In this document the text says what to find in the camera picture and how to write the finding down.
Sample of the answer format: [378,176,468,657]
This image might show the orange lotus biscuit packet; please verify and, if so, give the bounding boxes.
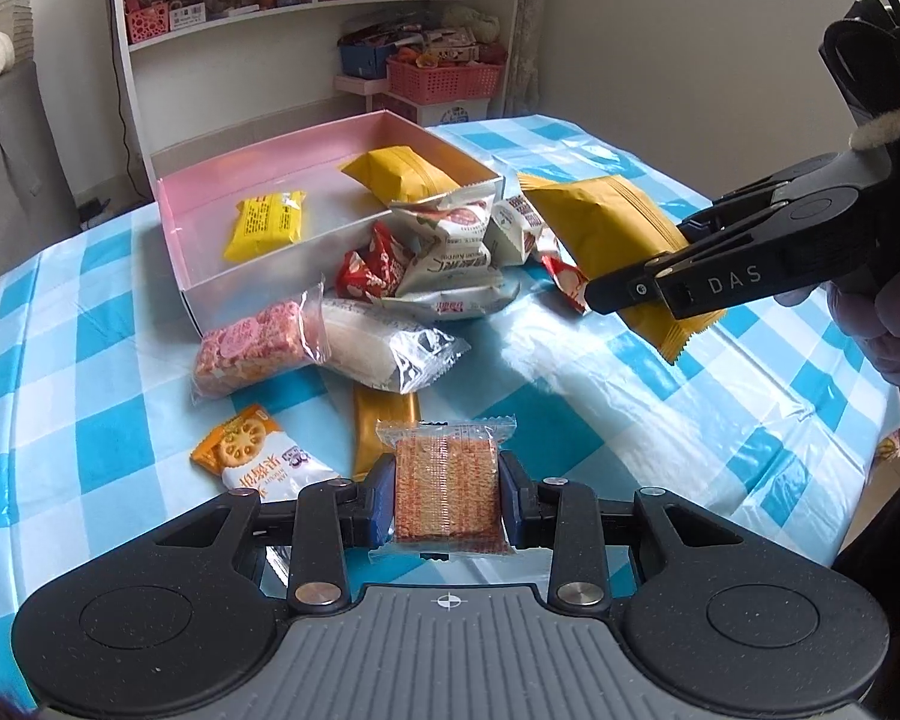
[190,405,342,503]

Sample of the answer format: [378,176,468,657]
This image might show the red white snack packet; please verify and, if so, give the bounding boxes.
[538,229,590,314]

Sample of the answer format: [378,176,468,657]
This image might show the stack of books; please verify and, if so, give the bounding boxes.
[0,0,42,61]

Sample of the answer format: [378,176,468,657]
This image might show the white printed storage box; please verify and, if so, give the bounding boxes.
[375,94,492,127]

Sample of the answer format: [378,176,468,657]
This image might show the small white snack packet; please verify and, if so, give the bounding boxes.
[484,195,545,265]

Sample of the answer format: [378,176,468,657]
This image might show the lace curtain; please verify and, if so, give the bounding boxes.
[506,0,548,121]

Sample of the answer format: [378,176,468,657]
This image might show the pink box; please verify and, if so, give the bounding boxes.
[152,110,505,338]

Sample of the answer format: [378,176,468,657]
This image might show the blue box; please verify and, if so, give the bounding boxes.
[339,41,398,80]

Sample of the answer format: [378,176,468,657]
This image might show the printed card box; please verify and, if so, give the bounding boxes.
[420,28,481,65]

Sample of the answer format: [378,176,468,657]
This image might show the small pink basket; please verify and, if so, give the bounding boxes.
[124,1,172,44]

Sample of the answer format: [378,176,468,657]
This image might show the blue checked tablecloth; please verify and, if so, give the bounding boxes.
[0,116,900,590]

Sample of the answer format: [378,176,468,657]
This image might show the large pink basket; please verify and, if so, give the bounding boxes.
[386,58,505,104]

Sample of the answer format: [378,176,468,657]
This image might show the large mustard yellow packet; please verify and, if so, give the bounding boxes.
[516,172,725,367]

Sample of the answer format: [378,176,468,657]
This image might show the person's dark clothing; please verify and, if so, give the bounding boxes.
[831,390,900,616]

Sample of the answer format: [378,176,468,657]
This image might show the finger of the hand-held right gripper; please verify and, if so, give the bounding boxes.
[679,156,845,242]
[586,236,792,320]

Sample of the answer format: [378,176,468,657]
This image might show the white shelf unit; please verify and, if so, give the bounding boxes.
[105,0,533,188]

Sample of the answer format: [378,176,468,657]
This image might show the clear-wrapped white pastry packet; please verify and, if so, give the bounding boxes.
[319,298,472,395]

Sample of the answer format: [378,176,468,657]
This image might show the orange cracker packet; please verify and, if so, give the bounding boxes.
[367,414,518,565]

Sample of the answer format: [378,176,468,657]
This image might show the cream fluffy bundle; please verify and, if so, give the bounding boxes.
[442,6,497,40]

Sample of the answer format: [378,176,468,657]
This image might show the grey upholstered bed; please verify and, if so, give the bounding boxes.
[0,60,83,293]

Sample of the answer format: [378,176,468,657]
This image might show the person's right hand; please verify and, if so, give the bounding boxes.
[776,283,900,391]

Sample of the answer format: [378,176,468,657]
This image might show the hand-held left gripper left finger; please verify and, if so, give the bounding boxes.
[156,454,396,614]

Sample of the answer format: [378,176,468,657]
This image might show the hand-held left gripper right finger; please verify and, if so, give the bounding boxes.
[499,454,751,610]

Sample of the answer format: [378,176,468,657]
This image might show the large white snack packet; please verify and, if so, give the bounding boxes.
[390,187,496,297]

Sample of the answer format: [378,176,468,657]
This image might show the black cable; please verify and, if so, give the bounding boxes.
[115,37,142,203]

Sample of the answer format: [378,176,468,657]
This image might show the pink crispy bar packet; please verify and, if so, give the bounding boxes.
[191,285,329,402]

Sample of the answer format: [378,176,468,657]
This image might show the bright yellow snack packet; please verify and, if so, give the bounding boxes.
[221,191,308,265]

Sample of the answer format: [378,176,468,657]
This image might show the slim gold packet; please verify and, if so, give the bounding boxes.
[351,382,421,481]

